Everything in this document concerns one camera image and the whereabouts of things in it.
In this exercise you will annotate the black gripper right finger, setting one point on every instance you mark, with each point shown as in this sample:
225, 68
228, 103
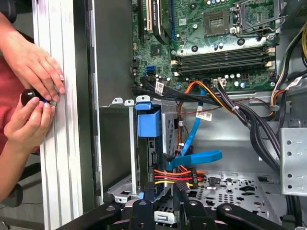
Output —
196, 215

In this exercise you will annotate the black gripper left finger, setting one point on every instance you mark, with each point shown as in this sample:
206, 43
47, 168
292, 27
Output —
142, 215

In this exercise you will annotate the hard disk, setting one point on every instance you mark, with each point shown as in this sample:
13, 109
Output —
148, 122

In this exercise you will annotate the grey metal disk bay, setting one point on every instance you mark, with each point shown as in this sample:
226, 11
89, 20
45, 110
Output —
169, 129

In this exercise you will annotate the person right hand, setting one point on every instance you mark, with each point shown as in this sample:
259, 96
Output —
28, 127

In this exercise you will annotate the person left hand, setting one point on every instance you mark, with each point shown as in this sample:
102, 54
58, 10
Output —
33, 67

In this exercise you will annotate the grey metal drive cage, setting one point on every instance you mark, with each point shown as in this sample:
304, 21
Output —
293, 163

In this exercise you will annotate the black office chair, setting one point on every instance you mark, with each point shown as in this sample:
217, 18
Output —
14, 194

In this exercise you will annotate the black RAM slot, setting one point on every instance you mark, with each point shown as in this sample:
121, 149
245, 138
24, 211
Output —
223, 69
223, 57
223, 63
223, 51

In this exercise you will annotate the green motherboard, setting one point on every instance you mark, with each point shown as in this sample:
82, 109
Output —
163, 60

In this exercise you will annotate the black open PC case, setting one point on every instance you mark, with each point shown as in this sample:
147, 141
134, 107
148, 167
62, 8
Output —
112, 48

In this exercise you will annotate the red shirt torso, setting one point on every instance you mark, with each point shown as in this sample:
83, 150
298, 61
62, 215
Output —
9, 95

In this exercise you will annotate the black expansion card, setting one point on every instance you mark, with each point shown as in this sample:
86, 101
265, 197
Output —
161, 21

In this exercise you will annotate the beige expansion slot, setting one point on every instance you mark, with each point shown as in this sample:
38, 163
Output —
149, 16

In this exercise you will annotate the metal locking lever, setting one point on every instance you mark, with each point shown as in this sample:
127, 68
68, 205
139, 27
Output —
275, 20

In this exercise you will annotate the metal socket cover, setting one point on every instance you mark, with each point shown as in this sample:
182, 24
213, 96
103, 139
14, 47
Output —
277, 12

